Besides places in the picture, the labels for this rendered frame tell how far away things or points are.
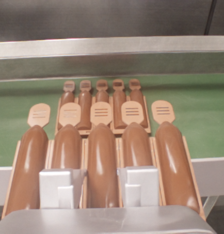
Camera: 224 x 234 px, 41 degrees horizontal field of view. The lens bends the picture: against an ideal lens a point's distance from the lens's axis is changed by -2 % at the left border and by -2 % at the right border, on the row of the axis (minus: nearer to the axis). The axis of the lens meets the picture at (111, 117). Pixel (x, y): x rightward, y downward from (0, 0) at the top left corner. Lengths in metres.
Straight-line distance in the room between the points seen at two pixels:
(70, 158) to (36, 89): 0.25
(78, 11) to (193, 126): 0.24
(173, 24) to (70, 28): 0.16
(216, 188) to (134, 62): 0.19
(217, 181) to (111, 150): 0.20
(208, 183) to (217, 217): 0.77
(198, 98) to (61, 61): 0.19
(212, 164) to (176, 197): 0.17
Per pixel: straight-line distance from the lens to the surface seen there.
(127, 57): 0.42
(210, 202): 0.70
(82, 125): 0.34
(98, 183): 0.16
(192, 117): 0.38
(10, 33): 0.51
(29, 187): 0.17
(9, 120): 0.38
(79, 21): 0.49
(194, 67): 0.44
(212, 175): 0.35
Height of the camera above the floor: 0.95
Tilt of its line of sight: 45 degrees down
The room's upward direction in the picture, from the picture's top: 3 degrees clockwise
